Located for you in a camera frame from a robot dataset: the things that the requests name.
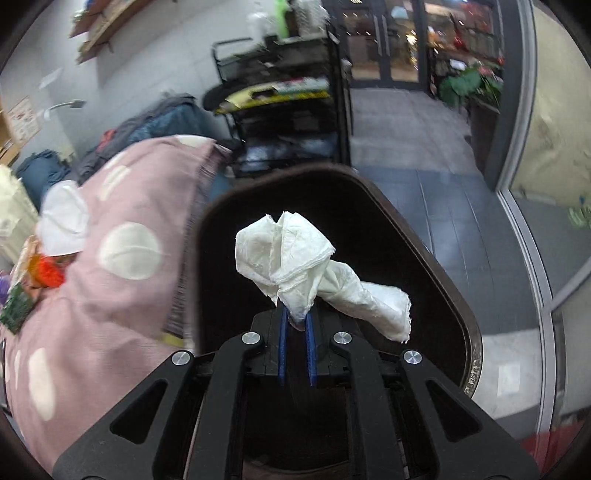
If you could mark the black trash bin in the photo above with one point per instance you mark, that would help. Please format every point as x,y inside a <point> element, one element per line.
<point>368,233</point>

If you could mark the white paper bag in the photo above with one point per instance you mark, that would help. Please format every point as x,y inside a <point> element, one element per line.
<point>64,217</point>

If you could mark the white floor lamp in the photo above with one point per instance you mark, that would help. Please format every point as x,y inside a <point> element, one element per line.
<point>72,104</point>

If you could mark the orange foam fruit net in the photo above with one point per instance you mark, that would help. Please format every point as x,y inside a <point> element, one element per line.
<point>45,271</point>

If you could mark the grey blue massage bed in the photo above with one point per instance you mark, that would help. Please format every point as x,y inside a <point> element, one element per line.
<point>175,115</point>

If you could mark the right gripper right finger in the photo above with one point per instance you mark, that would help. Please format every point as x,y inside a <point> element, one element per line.
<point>406,418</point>

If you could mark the white tissue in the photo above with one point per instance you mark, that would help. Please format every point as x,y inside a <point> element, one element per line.
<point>290,261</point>

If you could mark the green white milk carton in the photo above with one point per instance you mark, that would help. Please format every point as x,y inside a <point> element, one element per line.
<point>17,307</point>

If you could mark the black utility cart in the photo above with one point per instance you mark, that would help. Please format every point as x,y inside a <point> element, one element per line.
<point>286,102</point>

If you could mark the green potted plant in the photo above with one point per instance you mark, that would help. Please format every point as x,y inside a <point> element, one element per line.
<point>480,81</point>

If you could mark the wooden wall shelf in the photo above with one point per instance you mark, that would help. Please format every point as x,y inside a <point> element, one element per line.
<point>100,21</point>

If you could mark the pink polka dot bedspread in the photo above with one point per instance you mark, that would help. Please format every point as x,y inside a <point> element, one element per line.
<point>90,341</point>

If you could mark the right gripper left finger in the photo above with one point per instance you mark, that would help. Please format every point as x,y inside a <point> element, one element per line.
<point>182,421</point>

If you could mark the cream cloth cover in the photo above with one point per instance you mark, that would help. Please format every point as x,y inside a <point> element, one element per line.
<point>18,215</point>

